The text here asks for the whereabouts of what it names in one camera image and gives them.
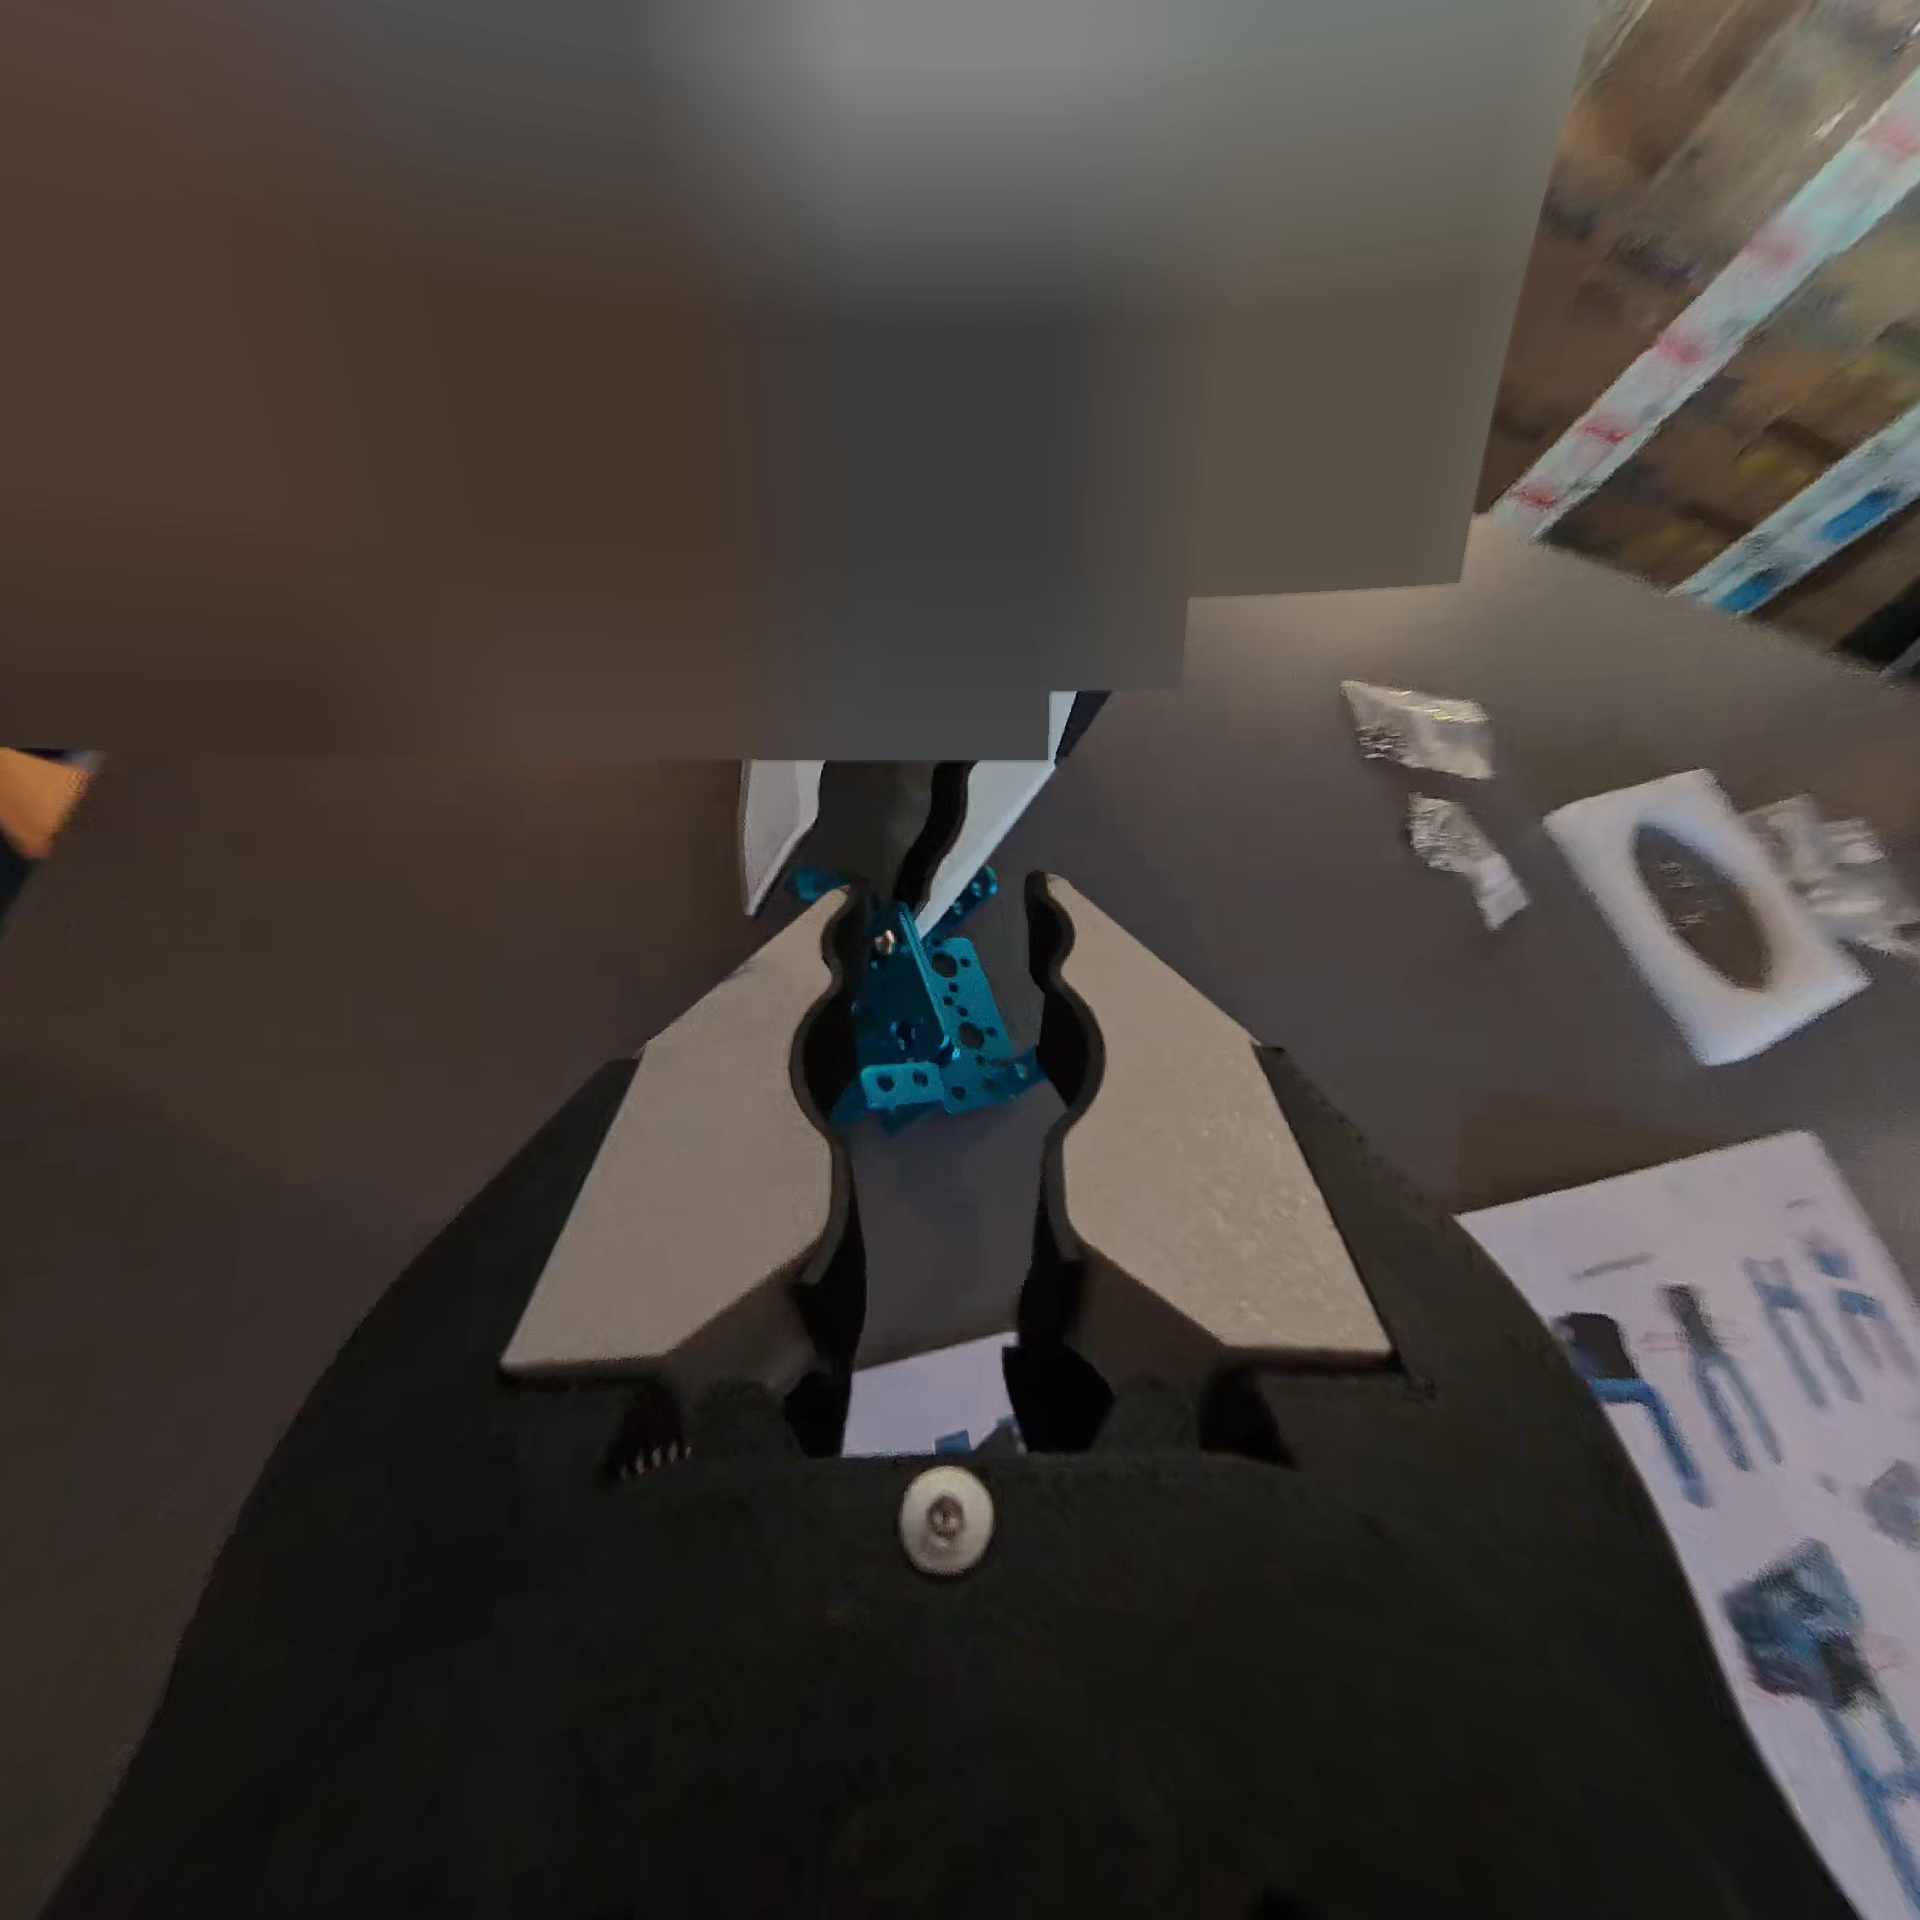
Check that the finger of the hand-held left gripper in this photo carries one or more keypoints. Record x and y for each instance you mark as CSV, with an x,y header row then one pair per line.
x,y
990,825
778,825

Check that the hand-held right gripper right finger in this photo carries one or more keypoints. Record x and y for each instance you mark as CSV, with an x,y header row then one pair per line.
x,y
1201,1184

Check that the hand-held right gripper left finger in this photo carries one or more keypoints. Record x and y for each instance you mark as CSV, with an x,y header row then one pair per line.
x,y
704,1171

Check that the blue metal bracket assembly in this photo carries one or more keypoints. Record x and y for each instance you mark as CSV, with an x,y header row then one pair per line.
x,y
914,1035

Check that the dark brown desk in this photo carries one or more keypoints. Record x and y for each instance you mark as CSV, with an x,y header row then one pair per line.
x,y
376,930

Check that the clear plastic screw bag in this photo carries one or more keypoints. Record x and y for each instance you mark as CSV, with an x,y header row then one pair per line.
x,y
1463,854
1418,726
1839,868

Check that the white foam piece oval hole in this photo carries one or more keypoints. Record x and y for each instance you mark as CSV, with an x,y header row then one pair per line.
x,y
1636,930

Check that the printed instruction sheet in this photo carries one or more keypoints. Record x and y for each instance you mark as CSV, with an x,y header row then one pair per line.
x,y
1724,1440

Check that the stack of taped cardboard boxes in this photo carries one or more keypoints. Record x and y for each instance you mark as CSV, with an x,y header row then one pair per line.
x,y
1652,195

